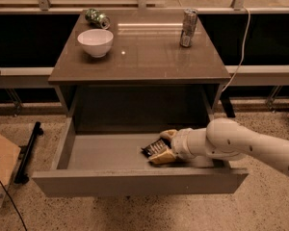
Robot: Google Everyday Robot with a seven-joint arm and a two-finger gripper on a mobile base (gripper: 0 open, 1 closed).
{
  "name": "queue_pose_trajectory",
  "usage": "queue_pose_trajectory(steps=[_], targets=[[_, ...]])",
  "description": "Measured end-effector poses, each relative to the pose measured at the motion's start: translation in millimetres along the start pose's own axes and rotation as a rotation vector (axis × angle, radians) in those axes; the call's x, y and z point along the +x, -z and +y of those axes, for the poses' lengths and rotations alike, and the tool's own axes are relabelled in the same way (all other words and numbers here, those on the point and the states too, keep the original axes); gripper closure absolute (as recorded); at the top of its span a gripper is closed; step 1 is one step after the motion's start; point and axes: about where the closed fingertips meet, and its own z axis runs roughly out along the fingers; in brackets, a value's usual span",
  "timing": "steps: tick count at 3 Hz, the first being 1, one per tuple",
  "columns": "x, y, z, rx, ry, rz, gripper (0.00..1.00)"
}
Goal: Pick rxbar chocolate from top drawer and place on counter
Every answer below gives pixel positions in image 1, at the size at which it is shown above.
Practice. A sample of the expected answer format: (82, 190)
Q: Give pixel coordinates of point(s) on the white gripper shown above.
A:
(179, 143)

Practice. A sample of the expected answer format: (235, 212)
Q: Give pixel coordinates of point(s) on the black rxbar chocolate bar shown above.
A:
(156, 147)

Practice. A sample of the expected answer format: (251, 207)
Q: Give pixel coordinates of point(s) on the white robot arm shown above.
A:
(222, 139)

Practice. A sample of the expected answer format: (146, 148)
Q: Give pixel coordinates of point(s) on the grey cabinet with counter top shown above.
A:
(146, 83)

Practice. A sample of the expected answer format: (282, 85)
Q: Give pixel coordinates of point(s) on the white ceramic bowl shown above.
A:
(96, 42)

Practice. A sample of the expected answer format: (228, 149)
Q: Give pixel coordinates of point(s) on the upright silver can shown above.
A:
(188, 27)

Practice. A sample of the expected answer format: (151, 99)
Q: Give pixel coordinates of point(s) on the black metal bar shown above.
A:
(21, 175)

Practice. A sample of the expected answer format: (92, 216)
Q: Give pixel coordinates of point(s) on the crushed green soda can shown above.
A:
(97, 18)

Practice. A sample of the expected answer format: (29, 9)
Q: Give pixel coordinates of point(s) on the brown cardboard box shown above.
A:
(9, 152)

